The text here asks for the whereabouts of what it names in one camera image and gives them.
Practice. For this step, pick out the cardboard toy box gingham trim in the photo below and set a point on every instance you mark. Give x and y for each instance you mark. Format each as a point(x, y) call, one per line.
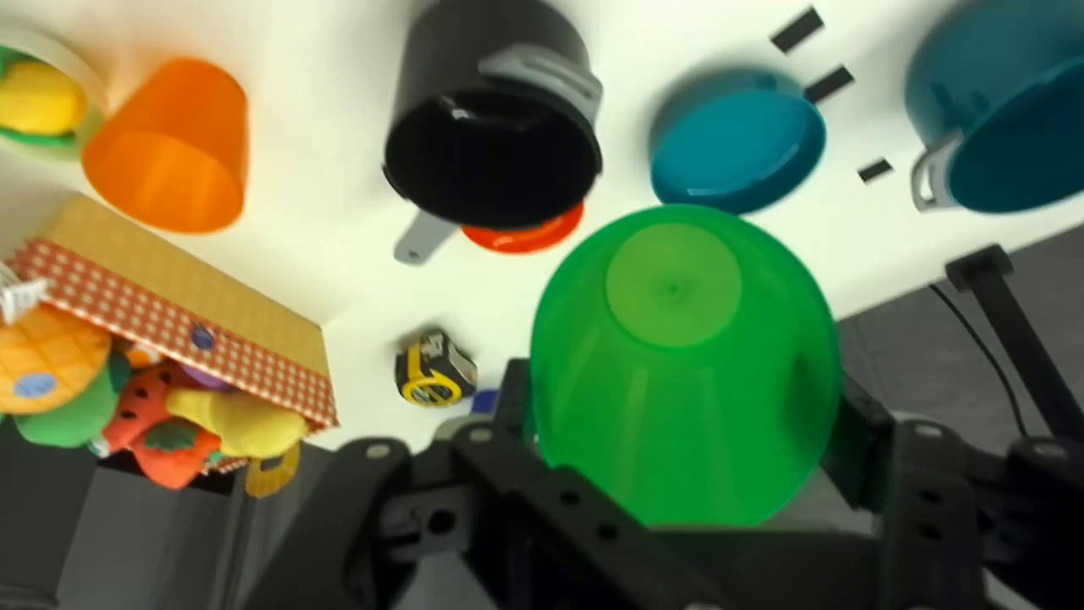
point(179, 305)

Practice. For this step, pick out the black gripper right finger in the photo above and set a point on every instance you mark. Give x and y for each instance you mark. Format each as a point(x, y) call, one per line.
point(937, 521)

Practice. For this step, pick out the yellow black tape measure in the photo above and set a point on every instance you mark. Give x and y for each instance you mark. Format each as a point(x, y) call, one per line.
point(434, 368)

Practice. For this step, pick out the green toy fruit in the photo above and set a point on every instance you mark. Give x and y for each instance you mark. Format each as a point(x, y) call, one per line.
point(68, 419)

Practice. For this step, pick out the black tape strip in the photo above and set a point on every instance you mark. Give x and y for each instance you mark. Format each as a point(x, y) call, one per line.
point(797, 29)
point(876, 170)
point(829, 81)

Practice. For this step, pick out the orange plastic cup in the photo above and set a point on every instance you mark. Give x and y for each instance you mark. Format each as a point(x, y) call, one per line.
point(169, 148)

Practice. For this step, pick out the black metal bar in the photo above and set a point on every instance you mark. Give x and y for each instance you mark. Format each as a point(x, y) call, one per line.
point(1018, 327)

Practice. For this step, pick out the small blue object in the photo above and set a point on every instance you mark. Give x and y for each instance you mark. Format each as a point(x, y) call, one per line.
point(486, 400)

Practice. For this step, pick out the orange pineapple toy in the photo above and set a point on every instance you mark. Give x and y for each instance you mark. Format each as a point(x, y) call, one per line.
point(53, 358)

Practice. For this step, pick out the small red dish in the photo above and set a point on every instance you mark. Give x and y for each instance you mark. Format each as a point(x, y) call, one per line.
point(526, 235)

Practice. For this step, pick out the yellow banana toy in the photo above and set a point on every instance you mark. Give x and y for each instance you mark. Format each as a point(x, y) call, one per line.
point(240, 419)

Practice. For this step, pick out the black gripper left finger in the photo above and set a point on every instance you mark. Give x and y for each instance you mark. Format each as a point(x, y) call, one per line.
point(451, 511)

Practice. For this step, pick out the red strawberry toy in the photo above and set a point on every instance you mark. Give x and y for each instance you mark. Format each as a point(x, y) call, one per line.
point(163, 436)

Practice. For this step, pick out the green translucent plastic cup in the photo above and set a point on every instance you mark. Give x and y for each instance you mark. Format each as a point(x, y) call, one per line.
point(677, 428)

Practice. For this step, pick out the yellow toy fruit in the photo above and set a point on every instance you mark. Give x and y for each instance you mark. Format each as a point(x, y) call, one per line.
point(38, 100)

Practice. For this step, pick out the teal pot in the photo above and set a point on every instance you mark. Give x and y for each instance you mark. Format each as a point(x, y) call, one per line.
point(1003, 103)

